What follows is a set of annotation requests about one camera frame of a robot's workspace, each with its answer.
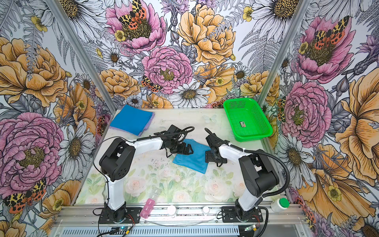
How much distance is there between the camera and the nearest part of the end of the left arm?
79cm

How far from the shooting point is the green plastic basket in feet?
3.43

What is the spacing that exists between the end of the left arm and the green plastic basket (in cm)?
33
